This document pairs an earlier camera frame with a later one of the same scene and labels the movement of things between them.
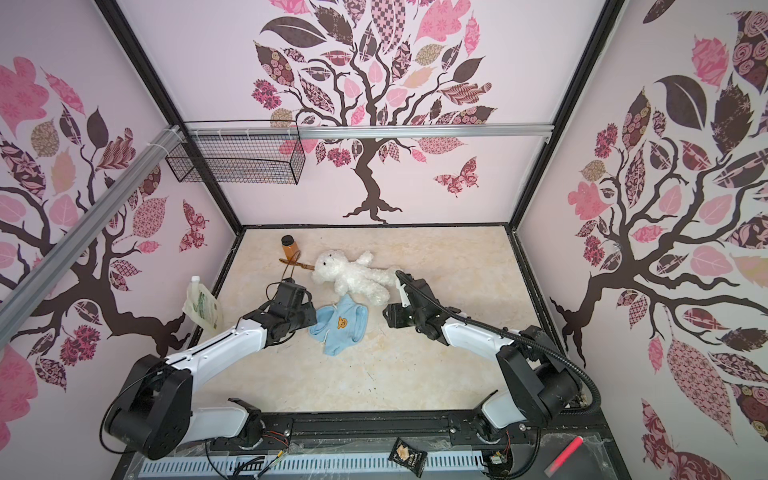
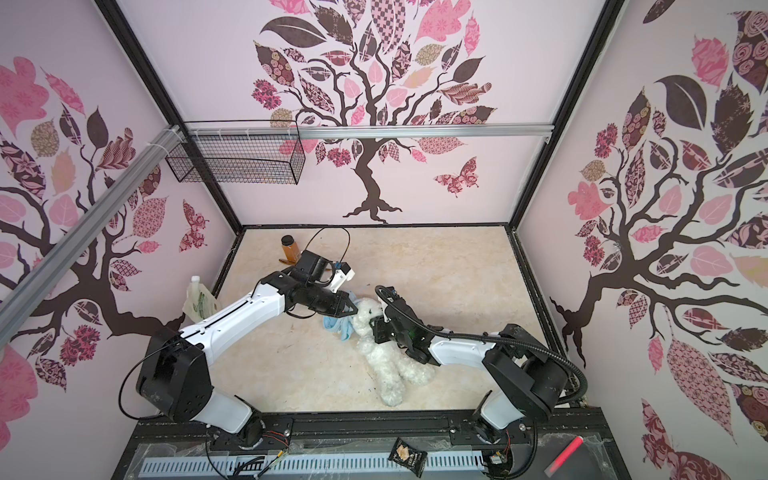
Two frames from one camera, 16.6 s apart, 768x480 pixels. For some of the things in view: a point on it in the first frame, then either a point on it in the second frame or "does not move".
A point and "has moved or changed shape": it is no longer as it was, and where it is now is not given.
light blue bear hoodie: (339, 325) has moved or changed shape
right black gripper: (395, 316) -> (379, 328)
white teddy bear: (354, 276) -> (386, 363)
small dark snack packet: (409, 456) does not move
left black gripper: (308, 310) -> (342, 298)
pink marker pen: (564, 456) does not move
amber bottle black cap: (290, 248) does not move
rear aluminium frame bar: (395, 131) does not move
